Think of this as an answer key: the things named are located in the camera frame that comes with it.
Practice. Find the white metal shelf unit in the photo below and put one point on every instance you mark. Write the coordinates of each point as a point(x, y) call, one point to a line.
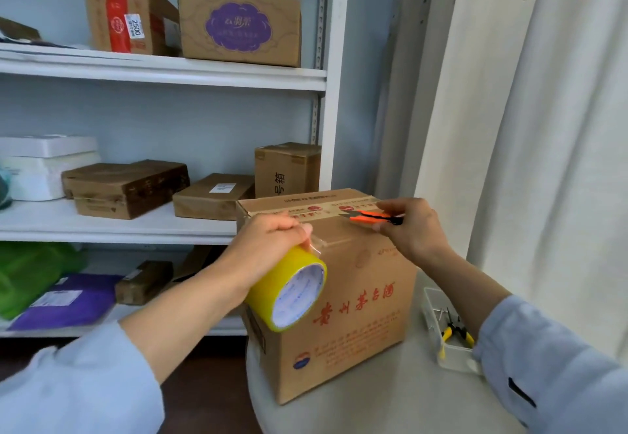
point(171, 70)

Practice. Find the white curtain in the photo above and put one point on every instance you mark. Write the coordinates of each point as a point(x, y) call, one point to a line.
point(539, 129)

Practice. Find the box with red tape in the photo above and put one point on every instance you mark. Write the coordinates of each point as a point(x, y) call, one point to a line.
point(98, 16)

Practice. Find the dark brown flat box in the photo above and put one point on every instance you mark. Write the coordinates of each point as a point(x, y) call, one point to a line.
point(118, 188)

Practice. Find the flat brown box white label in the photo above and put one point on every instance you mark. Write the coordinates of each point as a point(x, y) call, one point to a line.
point(206, 203)

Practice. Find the yellow tape roll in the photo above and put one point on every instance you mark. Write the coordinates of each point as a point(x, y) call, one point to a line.
point(267, 291)

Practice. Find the green object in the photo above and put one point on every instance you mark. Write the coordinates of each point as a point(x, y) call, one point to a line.
point(34, 272)

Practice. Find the person's right forearm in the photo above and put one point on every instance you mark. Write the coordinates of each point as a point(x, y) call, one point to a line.
point(539, 360)

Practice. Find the person's right hand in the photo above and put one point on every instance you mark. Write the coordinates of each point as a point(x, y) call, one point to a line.
point(422, 237)

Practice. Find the teal bag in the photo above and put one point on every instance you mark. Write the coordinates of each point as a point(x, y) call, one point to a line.
point(4, 188)

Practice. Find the open cardboard box red print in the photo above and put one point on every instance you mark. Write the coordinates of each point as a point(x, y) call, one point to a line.
point(196, 262)

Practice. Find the orange thread snips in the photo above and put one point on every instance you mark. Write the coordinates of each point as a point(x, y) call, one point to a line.
point(365, 220)

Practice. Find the person's left hand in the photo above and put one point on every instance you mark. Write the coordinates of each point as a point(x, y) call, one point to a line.
point(260, 247)

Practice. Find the clear plastic container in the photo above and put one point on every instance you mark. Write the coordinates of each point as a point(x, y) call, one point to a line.
point(454, 360)

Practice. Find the person's left forearm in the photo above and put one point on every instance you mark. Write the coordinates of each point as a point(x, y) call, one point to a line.
point(98, 375)

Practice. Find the brown cardboard box red print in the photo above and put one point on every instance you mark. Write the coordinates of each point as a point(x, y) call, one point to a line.
point(353, 311)

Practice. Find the white foam box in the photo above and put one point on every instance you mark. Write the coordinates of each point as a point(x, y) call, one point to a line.
point(44, 173)

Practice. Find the upright small cardboard box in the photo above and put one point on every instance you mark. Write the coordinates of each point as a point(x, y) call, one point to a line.
point(289, 164)

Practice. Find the box with purple logo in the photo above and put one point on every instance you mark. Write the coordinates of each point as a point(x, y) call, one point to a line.
point(284, 51)

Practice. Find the small taped brown parcel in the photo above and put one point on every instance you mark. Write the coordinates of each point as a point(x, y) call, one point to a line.
point(142, 284)

